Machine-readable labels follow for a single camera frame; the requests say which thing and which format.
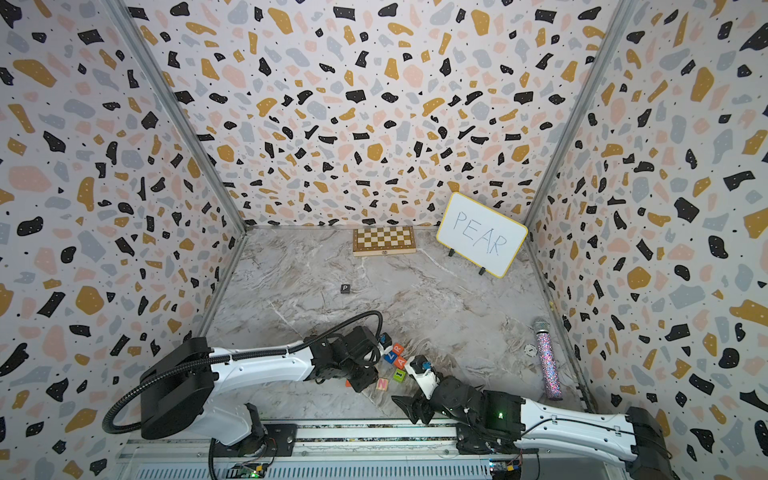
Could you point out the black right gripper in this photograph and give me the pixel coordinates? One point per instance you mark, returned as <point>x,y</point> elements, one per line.
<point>419,404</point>

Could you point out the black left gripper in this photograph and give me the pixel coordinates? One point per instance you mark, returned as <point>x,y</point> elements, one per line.
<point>370,381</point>

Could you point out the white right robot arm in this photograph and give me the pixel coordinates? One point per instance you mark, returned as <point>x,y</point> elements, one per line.
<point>494,422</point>

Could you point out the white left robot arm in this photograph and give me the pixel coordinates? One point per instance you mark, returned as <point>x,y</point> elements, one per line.
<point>194,400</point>

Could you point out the blue L block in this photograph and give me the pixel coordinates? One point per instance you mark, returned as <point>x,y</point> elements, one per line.
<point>390,357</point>

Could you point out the green I block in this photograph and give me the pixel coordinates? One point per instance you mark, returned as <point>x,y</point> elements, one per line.
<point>399,376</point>

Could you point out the small silver disc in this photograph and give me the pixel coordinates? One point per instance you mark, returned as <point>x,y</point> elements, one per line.
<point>530,349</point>

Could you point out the glitter microphone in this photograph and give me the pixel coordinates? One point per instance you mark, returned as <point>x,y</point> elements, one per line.
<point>547,359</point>

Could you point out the wooden chessboard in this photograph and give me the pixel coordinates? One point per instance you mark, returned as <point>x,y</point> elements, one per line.
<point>382,241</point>

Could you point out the yellow framed whiteboard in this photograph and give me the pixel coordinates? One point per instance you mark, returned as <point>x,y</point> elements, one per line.
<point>480,234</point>

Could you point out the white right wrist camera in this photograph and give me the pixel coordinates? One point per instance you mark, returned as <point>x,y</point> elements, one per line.
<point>420,369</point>

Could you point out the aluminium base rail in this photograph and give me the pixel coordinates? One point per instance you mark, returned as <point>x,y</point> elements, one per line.
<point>353,449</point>

